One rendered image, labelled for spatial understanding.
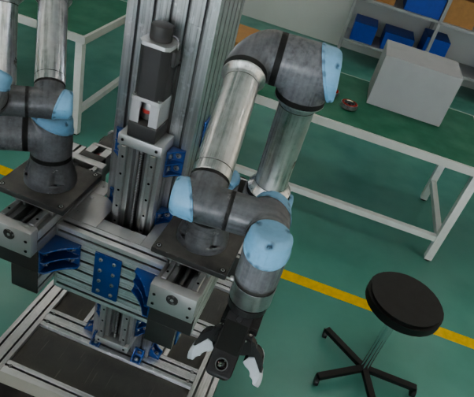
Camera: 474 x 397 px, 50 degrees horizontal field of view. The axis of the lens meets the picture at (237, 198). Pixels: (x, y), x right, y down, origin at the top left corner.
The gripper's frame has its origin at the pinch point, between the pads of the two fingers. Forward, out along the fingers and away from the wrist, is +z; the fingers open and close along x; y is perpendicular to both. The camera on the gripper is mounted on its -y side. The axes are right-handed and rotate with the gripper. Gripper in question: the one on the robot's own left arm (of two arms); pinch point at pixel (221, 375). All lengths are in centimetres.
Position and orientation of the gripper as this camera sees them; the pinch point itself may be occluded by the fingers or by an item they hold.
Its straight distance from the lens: 105.3
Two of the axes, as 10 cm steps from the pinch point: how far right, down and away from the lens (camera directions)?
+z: -2.3, 7.9, 5.7
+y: 2.9, -5.1, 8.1
